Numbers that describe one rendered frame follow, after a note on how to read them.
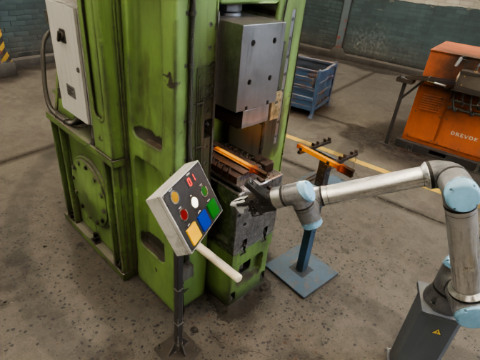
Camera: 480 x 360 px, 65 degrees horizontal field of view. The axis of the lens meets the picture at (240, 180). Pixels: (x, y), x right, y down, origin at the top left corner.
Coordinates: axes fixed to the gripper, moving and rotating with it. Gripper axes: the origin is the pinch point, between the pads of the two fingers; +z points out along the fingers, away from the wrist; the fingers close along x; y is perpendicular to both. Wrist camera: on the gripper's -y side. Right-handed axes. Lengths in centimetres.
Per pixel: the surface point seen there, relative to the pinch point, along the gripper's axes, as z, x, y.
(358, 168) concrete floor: 1, 280, 122
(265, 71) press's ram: -20, 47, -43
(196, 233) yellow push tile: 10.2, -19.0, 1.4
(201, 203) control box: 11.0, -5.5, -5.6
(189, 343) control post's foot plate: 68, -3, 83
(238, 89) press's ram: -10, 31, -42
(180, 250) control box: 15.6, -26.9, 3.5
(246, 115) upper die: -5.9, 38.1, -27.6
